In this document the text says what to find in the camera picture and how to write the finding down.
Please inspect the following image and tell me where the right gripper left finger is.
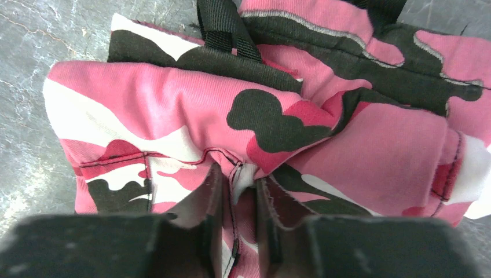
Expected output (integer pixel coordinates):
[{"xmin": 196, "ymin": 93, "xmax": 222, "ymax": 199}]
[{"xmin": 1, "ymin": 164, "xmax": 225, "ymax": 277}]

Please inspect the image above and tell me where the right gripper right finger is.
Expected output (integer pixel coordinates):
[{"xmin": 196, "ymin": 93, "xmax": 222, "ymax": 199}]
[{"xmin": 256, "ymin": 177, "xmax": 479, "ymax": 277}]

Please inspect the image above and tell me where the pink camouflage bag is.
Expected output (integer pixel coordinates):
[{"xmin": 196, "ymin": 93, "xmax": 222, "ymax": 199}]
[{"xmin": 43, "ymin": 1, "xmax": 490, "ymax": 277}]

